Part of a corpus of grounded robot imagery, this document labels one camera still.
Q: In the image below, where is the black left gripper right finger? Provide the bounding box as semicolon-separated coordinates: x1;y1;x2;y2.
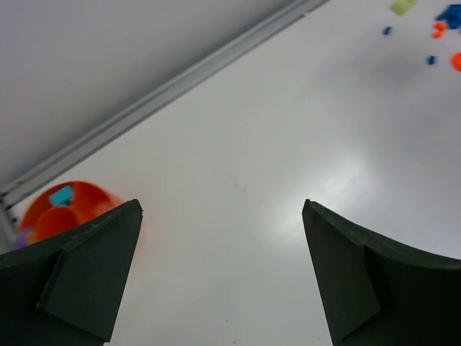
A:
302;200;460;345

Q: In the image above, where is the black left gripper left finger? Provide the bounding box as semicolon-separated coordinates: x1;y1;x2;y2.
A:
1;199;143;345

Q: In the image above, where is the purple 2x4 lego brick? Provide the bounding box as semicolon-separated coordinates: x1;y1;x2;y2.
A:
12;226;36;250

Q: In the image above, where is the teal 2x4 lego brick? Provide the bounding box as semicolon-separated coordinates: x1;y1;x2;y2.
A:
48;185;73;207

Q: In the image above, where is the light green curved lego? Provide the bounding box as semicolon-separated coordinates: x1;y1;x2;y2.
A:
389;0;418;16

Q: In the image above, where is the orange divided round container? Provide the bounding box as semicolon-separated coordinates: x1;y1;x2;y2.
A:
17;181;122;243

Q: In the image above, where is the orange round lego piece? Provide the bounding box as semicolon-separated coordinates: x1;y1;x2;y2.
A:
450;52;461;71

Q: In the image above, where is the small blue lego brick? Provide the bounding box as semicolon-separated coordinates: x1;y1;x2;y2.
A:
382;27;393;35

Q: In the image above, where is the small orange lego pair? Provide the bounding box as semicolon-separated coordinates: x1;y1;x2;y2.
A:
431;22;449;39

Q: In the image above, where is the blue arch lego piece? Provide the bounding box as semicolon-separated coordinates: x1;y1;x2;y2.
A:
435;4;461;30

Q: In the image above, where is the aluminium table edge rail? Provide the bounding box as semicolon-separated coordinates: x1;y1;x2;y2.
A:
1;1;325;210

